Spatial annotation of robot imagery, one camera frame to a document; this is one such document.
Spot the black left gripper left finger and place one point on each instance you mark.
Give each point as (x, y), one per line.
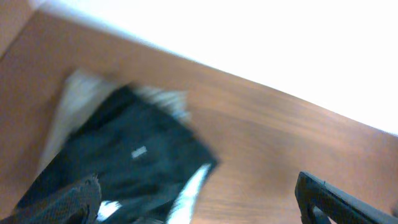
(76, 203)

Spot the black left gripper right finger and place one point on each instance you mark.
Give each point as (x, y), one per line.
(320, 202)

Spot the dark green t-shirt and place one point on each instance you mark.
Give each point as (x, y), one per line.
(150, 166)

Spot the folded beige garment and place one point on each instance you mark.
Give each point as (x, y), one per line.
(83, 92)

